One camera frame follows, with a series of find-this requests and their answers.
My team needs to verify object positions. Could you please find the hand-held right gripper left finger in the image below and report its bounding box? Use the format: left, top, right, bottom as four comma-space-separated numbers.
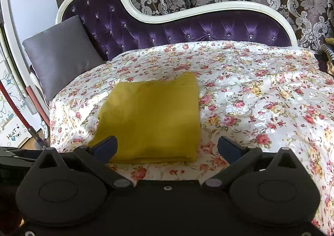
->
38, 136, 134, 192

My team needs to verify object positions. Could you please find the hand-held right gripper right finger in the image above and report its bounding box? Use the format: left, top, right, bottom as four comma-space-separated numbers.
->
203, 136, 305, 192

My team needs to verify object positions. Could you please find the mustard yellow knit sweater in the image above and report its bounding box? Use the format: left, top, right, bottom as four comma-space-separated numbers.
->
88, 72, 202, 164

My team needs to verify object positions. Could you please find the red pole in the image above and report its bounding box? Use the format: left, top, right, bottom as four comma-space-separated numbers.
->
0, 80, 49, 148

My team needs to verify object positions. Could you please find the floral printed blanket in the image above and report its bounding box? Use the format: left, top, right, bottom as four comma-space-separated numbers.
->
48, 40, 334, 234

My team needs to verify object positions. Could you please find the grey cushion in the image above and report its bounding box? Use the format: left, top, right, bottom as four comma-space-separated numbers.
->
22, 15, 105, 101

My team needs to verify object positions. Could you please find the striped cloth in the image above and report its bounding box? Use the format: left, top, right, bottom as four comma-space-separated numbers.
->
314, 37, 334, 76

